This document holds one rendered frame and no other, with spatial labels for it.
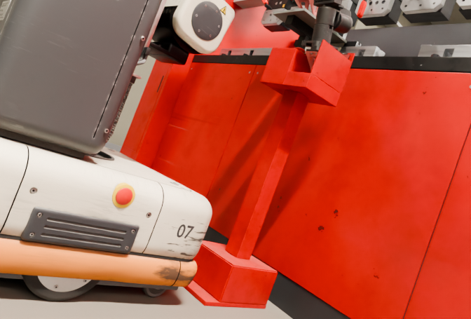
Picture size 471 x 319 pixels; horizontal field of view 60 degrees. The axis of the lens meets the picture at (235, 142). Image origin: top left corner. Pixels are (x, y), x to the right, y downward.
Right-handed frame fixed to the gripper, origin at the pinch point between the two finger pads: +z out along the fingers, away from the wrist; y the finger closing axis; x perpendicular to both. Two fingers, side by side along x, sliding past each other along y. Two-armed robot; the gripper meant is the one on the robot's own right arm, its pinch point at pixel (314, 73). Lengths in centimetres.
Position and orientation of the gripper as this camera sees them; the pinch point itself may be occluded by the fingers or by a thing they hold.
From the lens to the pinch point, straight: 130.6
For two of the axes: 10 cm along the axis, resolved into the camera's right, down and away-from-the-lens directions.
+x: -6.2, -2.1, 7.6
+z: -1.7, 9.8, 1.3
